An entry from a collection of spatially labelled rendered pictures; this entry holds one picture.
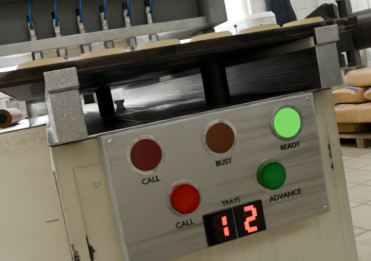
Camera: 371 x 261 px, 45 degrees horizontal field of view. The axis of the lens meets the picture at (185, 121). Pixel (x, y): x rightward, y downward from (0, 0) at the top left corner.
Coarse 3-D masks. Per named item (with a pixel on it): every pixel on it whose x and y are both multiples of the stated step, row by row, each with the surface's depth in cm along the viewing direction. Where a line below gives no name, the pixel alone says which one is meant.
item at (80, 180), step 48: (96, 96) 92; (240, 96) 68; (48, 144) 45; (96, 144) 46; (336, 144) 55; (96, 192) 46; (336, 192) 55; (96, 240) 46; (240, 240) 51; (288, 240) 53; (336, 240) 55
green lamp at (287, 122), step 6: (288, 108) 49; (282, 114) 49; (288, 114) 49; (294, 114) 49; (276, 120) 49; (282, 120) 49; (288, 120) 49; (294, 120) 49; (276, 126) 49; (282, 126) 49; (288, 126) 49; (294, 126) 49; (282, 132) 49; (288, 132) 49; (294, 132) 49
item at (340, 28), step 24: (312, 24) 51; (168, 48) 45; (192, 48) 46; (216, 48) 47; (240, 48) 48; (264, 48) 58; (0, 72) 41; (24, 72) 41; (96, 72) 43; (120, 72) 52; (144, 72) 64; (168, 72) 86; (24, 96) 70
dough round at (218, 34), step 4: (216, 32) 49; (220, 32) 49; (224, 32) 49; (228, 32) 50; (196, 36) 50; (200, 36) 49; (204, 36) 49; (208, 36) 49; (212, 36) 49; (216, 36) 49; (220, 36) 49; (192, 40) 50; (196, 40) 50
